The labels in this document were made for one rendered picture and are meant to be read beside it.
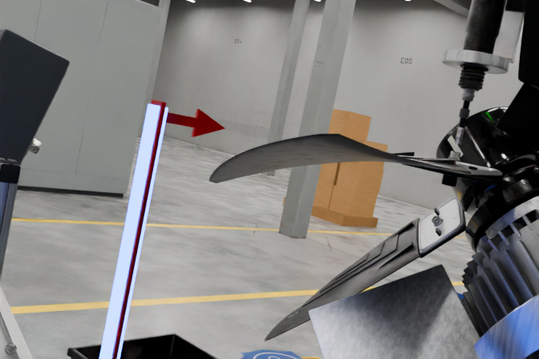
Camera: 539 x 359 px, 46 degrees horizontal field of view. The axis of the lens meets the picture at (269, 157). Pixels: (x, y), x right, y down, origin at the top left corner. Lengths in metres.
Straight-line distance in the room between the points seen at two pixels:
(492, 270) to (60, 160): 6.57
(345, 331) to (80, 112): 6.53
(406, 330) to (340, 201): 8.36
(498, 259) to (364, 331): 0.15
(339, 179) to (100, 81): 3.75
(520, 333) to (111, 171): 6.91
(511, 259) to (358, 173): 8.27
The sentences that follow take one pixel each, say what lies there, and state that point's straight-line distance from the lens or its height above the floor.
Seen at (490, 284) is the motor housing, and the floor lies 1.08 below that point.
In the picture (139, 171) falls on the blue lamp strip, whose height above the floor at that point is 1.13.
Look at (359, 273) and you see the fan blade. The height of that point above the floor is 1.03.
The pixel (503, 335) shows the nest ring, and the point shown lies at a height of 1.05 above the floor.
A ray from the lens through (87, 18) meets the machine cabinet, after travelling 7.07.
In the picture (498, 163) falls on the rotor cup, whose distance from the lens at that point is 0.74.
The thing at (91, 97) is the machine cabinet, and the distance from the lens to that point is 7.13.
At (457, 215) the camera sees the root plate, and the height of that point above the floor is 1.13.
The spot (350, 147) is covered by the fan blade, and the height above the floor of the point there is 1.19.
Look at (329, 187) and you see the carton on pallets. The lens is 9.15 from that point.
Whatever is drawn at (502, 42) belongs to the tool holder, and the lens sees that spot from 0.71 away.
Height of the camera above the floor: 1.19
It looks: 3 degrees down
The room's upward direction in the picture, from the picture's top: 11 degrees clockwise
